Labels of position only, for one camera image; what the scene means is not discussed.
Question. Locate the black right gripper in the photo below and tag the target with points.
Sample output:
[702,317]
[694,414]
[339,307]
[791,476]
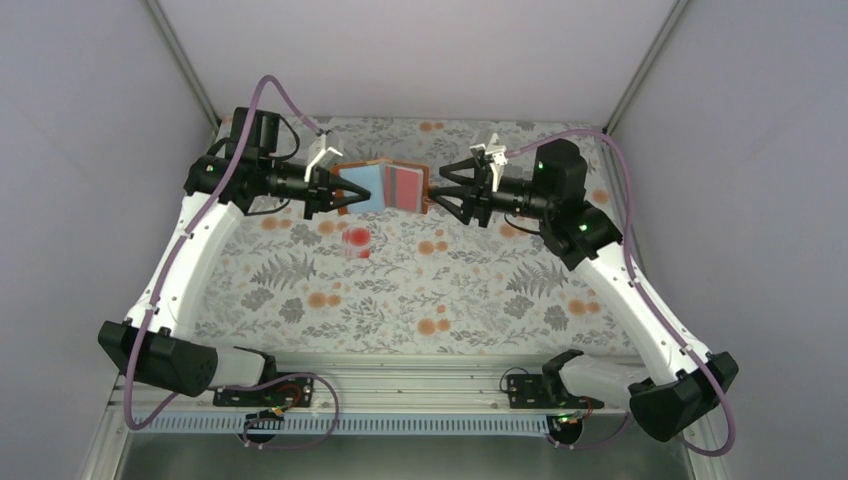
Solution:
[479,196]

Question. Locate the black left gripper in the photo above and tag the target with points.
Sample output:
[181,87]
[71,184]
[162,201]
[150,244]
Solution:
[318,193]

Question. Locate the left aluminium corner post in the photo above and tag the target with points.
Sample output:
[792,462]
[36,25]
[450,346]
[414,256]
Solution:
[168,35]

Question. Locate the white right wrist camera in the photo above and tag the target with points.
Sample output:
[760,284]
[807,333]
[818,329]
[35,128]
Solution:
[491,151]

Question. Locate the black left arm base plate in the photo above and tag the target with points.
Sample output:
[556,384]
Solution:
[296,392]

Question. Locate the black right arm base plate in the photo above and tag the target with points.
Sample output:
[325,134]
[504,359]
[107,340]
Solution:
[527,391]

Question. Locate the aluminium corner frame post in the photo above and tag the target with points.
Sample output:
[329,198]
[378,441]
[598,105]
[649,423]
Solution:
[656,47]

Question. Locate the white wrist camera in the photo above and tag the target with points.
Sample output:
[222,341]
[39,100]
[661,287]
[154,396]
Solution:
[491,151]
[321,152]

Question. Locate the aluminium mounting rail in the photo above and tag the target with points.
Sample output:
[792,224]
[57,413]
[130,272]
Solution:
[379,383]

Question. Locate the brown leather card holder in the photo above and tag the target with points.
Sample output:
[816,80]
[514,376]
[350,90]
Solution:
[370,175]

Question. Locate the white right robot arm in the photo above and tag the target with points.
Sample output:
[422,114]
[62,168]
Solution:
[681,380]

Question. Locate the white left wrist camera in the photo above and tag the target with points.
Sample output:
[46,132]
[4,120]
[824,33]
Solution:
[321,152]

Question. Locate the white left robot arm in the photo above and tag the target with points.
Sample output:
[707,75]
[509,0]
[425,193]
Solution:
[152,344]

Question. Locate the grey red striped card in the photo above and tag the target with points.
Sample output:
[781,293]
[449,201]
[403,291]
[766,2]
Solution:
[403,188]

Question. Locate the blue slotted cable duct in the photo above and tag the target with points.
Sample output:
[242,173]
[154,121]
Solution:
[314,424]

